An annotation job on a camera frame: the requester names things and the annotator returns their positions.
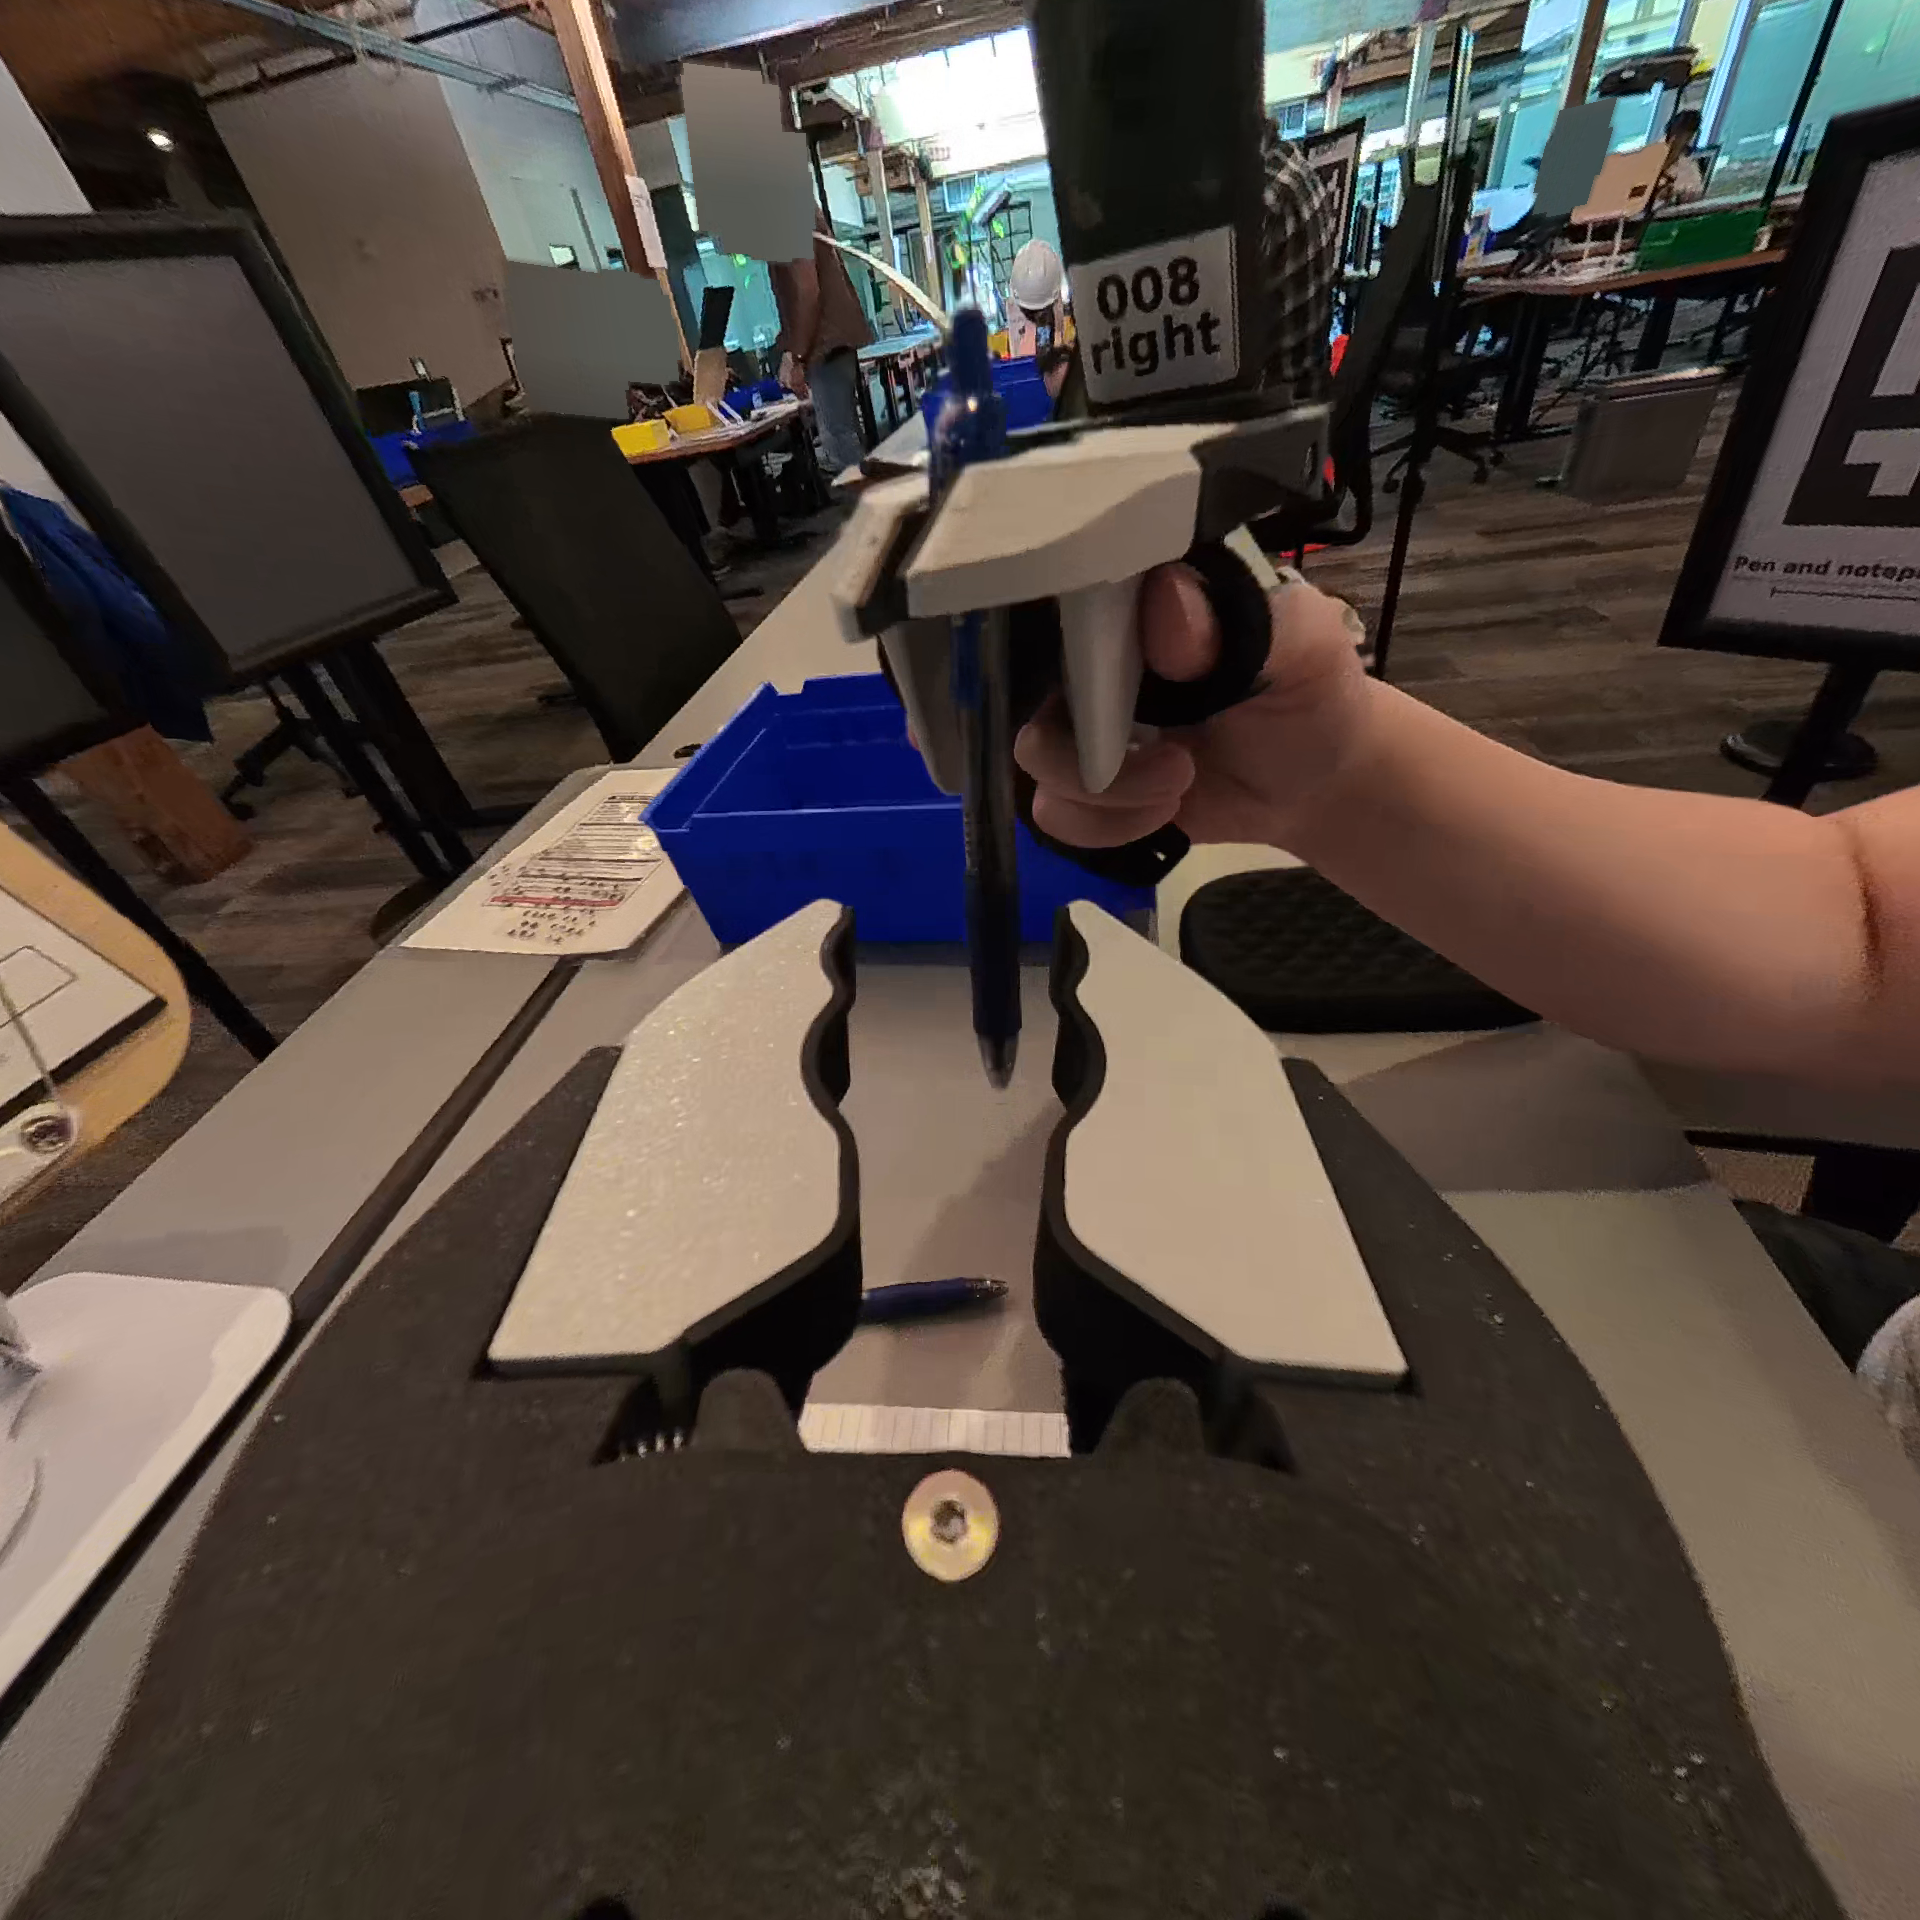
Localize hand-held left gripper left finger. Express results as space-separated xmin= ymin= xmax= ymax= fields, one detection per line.
xmin=485 ymin=897 xmax=866 ymax=1449

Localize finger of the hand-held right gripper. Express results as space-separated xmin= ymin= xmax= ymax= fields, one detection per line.
xmin=830 ymin=474 xmax=969 ymax=794
xmin=903 ymin=423 xmax=1234 ymax=801

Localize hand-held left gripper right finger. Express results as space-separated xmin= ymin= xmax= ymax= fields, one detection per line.
xmin=1031 ymin=897 xmax=1414 ymax=1449

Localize blue retractable pen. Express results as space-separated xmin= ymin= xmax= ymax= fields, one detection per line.
xmin=860 ymin=1275 xmax=1011 ymax=1325
xmin=930 ymin=307 xmax=1028 ymax=1087

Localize white lined notepad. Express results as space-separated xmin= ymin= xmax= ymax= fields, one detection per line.
xmin=798 ymin=1402 xmax=1073 ymax=1461

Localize person's right forearm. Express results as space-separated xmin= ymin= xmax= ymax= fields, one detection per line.
xmin=1350 ymin=682 xmax=1920 ymax=1087

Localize person's right hand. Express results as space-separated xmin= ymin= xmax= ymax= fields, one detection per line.
xmin=1013 ymin=570 xmax=1391 ymax=859

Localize blue plastic bin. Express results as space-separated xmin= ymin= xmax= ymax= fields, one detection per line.
xmin=642 ymin=675 xmax=1162 ymax=951
xmin=919 ymin=357 xmax=1052 ymax=436

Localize printed paper sheet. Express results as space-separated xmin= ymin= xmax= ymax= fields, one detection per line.
xmin=399 ymin=767 xmax=685 ymax=961

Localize green plastic bin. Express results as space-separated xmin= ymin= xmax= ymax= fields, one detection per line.
xmin=1635 ymin=207 xmax=1772 ymax=273

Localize grey metal box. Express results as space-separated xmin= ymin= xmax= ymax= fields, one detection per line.
xmin=1558 ymin=364 xmax=1731 ymax=505

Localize instruction sheet on stand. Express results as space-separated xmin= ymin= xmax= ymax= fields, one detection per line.
xmin=0 ymin=815 xmax=294 ymax=1697

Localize person's dark pants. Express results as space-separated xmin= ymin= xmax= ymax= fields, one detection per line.
xmin=1739 ymin=1201 xmax=1920 ymax=1366

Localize wooden box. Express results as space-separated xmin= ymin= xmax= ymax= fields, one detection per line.
xmin=57 ymin=726 xmax=253 ymax=889

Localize black framed sign stand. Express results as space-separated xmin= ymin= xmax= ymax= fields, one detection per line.
xmin=1657 ymin=97 xmax=1920 ymax=805

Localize blue jacket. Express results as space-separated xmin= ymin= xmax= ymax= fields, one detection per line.
xmin=0 ymin=481 xmax=215 ymax=748

